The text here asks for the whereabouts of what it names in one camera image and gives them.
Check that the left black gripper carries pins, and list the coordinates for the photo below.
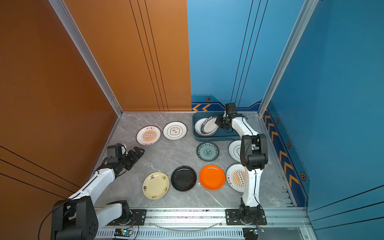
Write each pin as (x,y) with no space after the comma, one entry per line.
(130,152)

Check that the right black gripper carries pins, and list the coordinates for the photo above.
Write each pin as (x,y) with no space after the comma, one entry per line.
(218,121)

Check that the white plate dark rim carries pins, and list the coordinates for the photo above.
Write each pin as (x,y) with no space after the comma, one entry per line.
(209,125)

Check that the sunburst plate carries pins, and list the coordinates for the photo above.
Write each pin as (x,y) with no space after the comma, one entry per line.
(235,176)
(198,127)
(148,135)

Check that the teal patterned plate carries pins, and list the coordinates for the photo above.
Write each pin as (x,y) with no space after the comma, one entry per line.
(208,152)

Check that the white plate quatrefoil motif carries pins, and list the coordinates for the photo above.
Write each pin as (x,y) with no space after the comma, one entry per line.
(175,131)
(234,150)

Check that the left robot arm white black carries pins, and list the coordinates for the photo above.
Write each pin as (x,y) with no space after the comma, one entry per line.
(76,217)

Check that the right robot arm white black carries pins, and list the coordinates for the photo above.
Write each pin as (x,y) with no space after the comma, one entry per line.
(254,158)

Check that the teal plastic bin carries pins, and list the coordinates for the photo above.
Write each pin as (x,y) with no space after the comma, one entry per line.
(219,135)

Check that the cream yellow plate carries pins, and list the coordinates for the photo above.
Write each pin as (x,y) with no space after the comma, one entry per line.
(156,185)

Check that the black plate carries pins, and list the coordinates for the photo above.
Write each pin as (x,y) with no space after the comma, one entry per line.
(183,178)

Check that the orange plate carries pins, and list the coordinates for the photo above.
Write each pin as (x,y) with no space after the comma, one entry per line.
(212,177)

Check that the left circuit board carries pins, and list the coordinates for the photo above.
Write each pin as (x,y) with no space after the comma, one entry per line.
(123,233)

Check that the circuit board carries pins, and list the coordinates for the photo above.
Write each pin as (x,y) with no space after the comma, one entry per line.
(252,233)
(123,233)

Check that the right circuit board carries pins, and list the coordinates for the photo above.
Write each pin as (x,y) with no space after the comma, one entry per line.
(252,233)

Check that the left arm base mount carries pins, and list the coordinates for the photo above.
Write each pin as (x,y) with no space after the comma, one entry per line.
(138,218)

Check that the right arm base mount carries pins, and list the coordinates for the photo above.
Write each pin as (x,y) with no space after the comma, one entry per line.
(236,217)

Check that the aluminium rail frame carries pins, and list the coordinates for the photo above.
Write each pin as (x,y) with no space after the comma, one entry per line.
(210,223)

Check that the right aluminium corner post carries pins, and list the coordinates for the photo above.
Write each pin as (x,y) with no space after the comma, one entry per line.
(295,36)

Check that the aluminium corner post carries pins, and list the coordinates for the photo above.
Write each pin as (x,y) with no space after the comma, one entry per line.
(76,36)
(295,36)

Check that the left aluminium corner post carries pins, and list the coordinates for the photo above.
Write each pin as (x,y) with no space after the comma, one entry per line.
(76,36)

